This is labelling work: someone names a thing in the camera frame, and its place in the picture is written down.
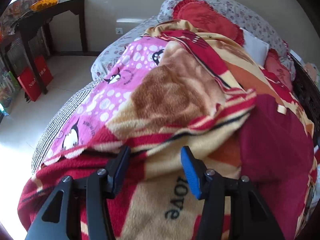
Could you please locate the maroon sweatshirt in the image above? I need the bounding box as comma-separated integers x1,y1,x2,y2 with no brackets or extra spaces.
239,94,314,239

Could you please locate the grey checked mattress cover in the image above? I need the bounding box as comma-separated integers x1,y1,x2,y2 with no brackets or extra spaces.
31,80,100,174

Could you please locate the pink penguin blanket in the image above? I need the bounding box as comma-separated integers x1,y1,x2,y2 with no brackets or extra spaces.
42,36,167,166

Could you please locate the red orange cream fleece blanket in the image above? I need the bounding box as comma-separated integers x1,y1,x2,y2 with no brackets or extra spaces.
18,20,317,239

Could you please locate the dark carved headboard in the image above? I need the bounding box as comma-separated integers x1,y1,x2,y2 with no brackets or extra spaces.
291,52,320,126

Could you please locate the red paper bag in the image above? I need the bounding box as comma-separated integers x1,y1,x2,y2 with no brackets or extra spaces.
18,56,53,102

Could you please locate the red heart cushion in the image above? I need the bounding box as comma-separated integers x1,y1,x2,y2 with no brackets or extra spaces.
264,49,292,91
172,0,245,46

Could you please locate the white pillow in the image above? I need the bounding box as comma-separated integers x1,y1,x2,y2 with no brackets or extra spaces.
242,29,270,66

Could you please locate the dark wooden table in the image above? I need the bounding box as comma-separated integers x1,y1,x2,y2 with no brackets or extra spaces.
0,0,89,95

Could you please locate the floral bed sheet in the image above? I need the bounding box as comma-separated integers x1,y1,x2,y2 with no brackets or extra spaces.
91,0,296,81

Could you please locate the yellow basket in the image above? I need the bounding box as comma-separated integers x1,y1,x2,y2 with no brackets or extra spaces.
30,0,60,11

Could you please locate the wall socket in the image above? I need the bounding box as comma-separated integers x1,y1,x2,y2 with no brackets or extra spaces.
116,28,123,35

